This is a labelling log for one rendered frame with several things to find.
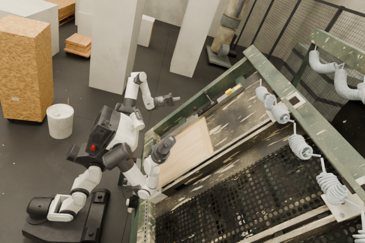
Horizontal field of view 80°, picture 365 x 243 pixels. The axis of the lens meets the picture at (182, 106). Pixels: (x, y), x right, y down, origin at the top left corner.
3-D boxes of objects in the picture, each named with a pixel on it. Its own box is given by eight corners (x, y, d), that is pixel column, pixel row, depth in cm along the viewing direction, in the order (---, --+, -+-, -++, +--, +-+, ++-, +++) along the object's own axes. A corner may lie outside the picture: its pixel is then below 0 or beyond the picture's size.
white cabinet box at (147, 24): (131, 36, 652) (135, 12, 613) (150, 42, 661) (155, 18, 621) (127, 41, 615) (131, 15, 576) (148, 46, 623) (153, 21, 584)
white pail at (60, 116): (55, 121, 305) (54, 94, 279) (77, 126, 309) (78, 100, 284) (43, 136, 279) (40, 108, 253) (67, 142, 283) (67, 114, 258)
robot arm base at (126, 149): (112, 176, 126) (100, 162, 121) (112, 163, 137) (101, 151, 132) (134, 162, 127) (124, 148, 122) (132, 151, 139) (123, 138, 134)
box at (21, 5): (26, 43, 451) (21, -6, 399) (58, 51, 461) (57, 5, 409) (-9, 62, 369) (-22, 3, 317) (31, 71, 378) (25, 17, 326)
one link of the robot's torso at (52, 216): (46, 222, 186) (45, 214, 179) (55, 200, 202) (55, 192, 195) (72, 223, 191) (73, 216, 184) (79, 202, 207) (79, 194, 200)
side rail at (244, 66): (160, 132, 224) (152, 127, 218) (251, 64, 186) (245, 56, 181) (160, 136, 219) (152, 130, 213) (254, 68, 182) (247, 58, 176)
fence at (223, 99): (156, 147, 201) (152, 145, 199) (242, 85, 168) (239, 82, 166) (156, 152, 197) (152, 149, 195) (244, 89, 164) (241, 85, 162)
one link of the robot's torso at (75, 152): (62, 163, 150) (73, 148, 143) (69, 149, 160) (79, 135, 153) (100, 177, 162) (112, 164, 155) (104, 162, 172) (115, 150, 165)
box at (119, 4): (104, 65, 467) (113, -25, 371) (132, 73, 476) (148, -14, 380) (88, 86, 393) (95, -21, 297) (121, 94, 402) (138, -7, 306)
